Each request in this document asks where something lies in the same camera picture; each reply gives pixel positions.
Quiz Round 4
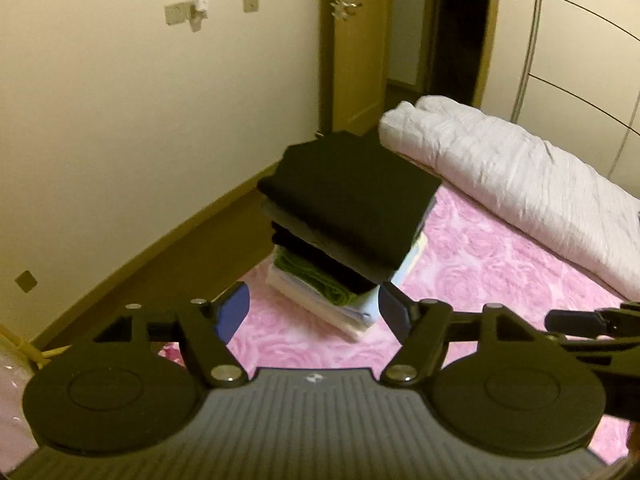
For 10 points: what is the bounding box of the wooden door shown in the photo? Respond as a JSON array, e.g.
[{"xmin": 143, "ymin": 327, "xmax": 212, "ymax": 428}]
[{"xmin": 319, "ymin": 0, "xmax": 392, "ymax": 137}]

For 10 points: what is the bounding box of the white wardrobe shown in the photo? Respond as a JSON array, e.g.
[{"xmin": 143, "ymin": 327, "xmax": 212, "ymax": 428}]
[{"xmin": 510, "ymin": 0, "xmax": 640, "ymax": 197}]

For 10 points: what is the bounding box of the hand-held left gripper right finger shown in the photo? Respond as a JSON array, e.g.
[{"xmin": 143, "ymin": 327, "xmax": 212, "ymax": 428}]
[{"xmin": 377, "ymin": 283, "xmax": 547, "ymax": 389}]

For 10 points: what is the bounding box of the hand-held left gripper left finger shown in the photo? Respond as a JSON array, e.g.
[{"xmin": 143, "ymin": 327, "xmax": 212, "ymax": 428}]
[{"xmin": 92, "ymin": 281, "xmax": 251, "ymax": 390}]

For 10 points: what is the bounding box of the white ribbed quilt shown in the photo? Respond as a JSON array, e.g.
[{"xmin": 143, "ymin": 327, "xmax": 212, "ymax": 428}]
[{"xmin": 377, "ymin": 95, "xmax": 640, "ymax": 297}]

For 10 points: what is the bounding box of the pink floral bedsheet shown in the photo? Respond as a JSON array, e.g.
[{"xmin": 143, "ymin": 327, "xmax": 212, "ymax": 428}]
[{"xmin": 159, "ymin": 180, "xmax": 640, "ymax": 467}]

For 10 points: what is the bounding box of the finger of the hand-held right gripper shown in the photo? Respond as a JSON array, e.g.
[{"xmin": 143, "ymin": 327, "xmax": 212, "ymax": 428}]
[
  {"xmin": 545, "ymin": 301, "xmax": 640, "ymax": 337},
  {"xmin": 550, "ymin": 335, "xmax": 640, "ymax": 369}
]

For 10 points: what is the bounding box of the white plug adapter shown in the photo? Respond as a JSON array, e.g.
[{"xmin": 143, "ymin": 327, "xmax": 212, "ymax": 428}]
[{"xmin": 188, "ymin": 0, "xmax": 210, "ymax": 33}]

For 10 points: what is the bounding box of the black garment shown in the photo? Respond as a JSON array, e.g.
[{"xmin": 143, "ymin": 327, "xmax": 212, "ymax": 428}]
[{"xmin": 256, "ymin": 131, "xmax": 443, "ymax": 283}]

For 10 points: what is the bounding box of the wooden door frame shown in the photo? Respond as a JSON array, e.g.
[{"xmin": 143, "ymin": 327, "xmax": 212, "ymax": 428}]
[{"xmin": 472, "ymin": 0, "xmax": 504, "ymax": 109}]

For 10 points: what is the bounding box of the stack of folded clothes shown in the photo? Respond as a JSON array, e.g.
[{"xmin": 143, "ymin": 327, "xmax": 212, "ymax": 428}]
[{"xmin": 260, "ymin": 195, "xmax": 437, "ymax": 344}]

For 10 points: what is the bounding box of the metal door handle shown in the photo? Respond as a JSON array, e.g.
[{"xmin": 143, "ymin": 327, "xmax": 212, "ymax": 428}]
[{"xmin": 330, "ymin": 0, "xmax": 365, "ymax": 22}]

